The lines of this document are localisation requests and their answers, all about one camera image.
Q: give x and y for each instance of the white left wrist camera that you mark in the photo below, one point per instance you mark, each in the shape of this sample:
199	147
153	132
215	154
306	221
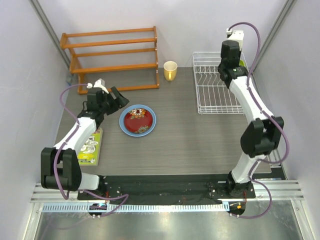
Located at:
100	83

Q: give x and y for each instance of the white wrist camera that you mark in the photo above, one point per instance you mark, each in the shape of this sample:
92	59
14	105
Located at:
100	83
235	35

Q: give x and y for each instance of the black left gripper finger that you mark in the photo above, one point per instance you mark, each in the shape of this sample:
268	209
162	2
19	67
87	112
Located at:
120	100
112	108

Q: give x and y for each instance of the yellow mug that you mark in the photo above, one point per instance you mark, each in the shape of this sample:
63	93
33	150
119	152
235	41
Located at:
170	70

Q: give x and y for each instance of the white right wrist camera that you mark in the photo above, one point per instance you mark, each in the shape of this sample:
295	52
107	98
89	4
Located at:
235	35

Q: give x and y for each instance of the green illustrated booklet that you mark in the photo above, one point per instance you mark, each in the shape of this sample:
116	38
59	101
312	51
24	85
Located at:
90	152

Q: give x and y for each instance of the lime green plate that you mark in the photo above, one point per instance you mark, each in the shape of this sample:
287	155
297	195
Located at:
242	63

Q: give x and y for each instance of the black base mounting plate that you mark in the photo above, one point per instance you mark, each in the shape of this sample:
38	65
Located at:
167	190

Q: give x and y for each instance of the white wire dish rack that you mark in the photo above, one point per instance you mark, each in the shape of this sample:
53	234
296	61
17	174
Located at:
212	95

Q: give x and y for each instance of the aluminium frame rail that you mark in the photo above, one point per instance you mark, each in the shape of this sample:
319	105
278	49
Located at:
51	201

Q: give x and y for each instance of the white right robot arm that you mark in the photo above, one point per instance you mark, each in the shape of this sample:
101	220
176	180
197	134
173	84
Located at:
263	132

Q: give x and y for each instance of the orange wooden shelf rack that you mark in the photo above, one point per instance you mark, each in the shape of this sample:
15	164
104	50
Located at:
77	69

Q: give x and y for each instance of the red floral plate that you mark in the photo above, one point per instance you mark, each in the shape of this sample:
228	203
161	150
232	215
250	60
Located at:
138	120

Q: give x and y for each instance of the light blue plate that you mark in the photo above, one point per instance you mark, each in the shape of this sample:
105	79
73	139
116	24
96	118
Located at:
122	116

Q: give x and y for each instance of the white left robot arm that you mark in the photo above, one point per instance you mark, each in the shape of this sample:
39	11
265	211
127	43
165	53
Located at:
59	164

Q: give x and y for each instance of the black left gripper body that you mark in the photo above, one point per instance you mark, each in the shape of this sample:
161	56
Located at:
104	107

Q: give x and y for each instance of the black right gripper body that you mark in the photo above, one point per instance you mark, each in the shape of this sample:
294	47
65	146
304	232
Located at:
219	67

